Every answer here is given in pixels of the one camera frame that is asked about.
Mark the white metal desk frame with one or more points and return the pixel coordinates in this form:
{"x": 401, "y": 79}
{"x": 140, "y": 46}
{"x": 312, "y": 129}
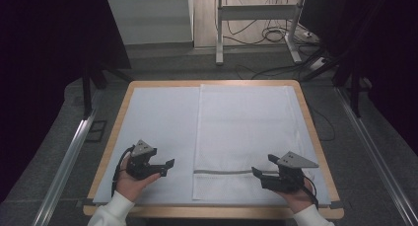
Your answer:
{"x": 219, "y": 38}

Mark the white cabinet panel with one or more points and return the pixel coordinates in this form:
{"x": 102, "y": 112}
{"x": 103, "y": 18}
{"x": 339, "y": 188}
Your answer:
{"x": 148, "y": 18}

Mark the silver metal floor rail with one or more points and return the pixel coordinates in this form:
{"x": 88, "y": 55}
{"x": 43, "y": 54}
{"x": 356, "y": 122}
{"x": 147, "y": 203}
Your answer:
{"x": 378, "y": 160}
{"x": 62, "y": 173}

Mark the white power strip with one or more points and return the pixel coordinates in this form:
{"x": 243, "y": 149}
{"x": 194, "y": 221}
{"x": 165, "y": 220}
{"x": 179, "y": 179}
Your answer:
{"x": 318, "y": 63}

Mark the black metal stand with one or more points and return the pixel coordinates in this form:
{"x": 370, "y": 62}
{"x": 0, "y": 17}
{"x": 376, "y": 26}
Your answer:
{"x": 355, "y": 94}
{"x": 87, "y": 94}

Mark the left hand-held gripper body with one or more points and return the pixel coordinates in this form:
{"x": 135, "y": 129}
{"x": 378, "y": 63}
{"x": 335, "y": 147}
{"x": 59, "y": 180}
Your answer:
{"x": 142, "y": 148}

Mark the dark grey corner tape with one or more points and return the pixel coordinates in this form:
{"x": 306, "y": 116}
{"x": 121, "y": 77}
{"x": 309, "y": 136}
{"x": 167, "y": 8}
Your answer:
{"x": 86, "y": 202}
{"x": 336, "y": 205}

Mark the person's right hand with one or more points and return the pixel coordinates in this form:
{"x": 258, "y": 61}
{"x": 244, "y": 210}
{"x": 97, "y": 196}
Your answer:
{"x": 300, "y": 199}

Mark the wooden-edged table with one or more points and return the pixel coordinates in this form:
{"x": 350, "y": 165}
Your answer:
{"x": 213, "y": 212}

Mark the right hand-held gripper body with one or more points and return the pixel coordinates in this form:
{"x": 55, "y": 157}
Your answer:
{"x": 291, "y": 178}

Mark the dark curtain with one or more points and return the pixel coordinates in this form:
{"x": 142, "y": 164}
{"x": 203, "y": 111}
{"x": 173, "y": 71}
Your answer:
{"x": 387, "y": 55}
{"x": 39, "y": 71}

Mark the black frame on floor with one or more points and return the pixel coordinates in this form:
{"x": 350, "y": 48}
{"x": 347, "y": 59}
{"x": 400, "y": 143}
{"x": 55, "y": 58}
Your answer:
{"x": 97, "y": 130}

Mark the white mesh laundry bag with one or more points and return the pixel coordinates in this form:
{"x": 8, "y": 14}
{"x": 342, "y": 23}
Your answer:
{"x": 243, "y": 127}

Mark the person's left hand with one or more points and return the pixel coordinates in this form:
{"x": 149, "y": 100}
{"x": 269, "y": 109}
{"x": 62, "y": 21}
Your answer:
{"x": 128, "y": 186}

